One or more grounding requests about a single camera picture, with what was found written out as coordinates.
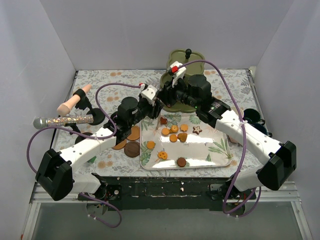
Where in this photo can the light wooden coaster lower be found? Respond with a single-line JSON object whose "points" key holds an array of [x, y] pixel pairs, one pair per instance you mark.
{"points": [[120, 146]]}

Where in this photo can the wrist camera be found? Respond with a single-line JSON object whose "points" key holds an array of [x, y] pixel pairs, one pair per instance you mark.
{"points": [[176, 70], [150, 94]]}

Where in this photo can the brown heart cookie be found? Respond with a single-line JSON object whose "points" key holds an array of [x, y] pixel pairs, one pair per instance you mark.
{"points": [[182, 137]]}

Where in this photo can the light wooden coaster upper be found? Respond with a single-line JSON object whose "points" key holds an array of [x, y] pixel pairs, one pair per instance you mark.
{"points": [[135, 133]]}

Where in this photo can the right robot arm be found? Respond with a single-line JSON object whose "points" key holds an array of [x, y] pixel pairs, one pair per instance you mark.
{"points": [[277, 160]]}

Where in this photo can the brown star cookie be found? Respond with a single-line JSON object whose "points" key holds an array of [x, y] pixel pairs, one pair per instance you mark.
{"points": [[163, 121]]}

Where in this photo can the orange flower cookie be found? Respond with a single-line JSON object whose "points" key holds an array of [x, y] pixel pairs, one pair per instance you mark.
{"points": [[184, 127]]}

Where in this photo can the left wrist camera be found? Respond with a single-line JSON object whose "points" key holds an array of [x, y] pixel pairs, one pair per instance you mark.
{"points": [[150, 94]]}

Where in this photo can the floral tablecloth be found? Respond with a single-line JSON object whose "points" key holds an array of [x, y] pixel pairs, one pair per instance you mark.
{"points": [[109, 88]]}

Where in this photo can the leaf-patterned white tray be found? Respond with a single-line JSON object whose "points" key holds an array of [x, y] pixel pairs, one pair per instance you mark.
{"points": [[209, 149]]}

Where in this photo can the black round stand base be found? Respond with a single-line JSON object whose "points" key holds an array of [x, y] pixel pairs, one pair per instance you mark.
{"points": [[98, 116]]}

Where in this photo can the dark blue mug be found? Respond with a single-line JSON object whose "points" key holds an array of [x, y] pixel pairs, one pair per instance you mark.
{"points": [[253, 116], [262, 129]]}

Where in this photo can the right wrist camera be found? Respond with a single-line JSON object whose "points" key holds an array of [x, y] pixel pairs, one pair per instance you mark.
{"points": [[176, 70]]}

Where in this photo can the dark wooden coaster upper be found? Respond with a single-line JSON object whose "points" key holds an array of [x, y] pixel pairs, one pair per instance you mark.
{"points": [[87, 133]]}

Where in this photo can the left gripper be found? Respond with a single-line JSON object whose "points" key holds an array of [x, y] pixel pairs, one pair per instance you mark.
{"points": [[155, 110]]}

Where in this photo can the dark wooden coaster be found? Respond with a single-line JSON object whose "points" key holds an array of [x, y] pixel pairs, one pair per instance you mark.
{"points": [[87, 133], [132, 149]]}

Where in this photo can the dark wooden coaster lower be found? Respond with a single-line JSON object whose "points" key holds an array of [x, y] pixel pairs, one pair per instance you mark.
{"points": [[132, 149]]}

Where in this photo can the light wooden coaster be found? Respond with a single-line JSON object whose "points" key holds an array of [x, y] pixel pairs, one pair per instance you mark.
{"points": [[120, 146], [135, 133]]}

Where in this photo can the pink mug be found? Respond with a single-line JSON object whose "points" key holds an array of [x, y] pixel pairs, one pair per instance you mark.
{"points": [[234, 138]]}

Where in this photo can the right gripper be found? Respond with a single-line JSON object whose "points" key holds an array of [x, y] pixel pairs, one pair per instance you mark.
{"points": [[167, 94]]}

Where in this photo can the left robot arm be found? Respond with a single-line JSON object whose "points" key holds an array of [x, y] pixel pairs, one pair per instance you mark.
{"points": [[57, 171]]}

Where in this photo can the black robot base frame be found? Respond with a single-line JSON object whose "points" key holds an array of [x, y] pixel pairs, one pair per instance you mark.
{"points": [[160, 193]]}

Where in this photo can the white-iced star cookie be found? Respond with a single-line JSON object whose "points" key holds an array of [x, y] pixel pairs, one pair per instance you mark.
{"points": [[197, 130]]}

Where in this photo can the dark chocolate round cookie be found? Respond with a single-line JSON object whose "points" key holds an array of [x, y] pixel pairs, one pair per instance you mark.
{"points": [[181, 162]]}

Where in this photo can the silver glitter microphone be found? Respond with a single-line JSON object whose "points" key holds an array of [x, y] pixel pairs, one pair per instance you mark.
{"points": [[43, 122]]}

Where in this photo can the green toy block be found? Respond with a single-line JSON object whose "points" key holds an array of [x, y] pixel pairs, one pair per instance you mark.
{"points": [[92, 160]]}

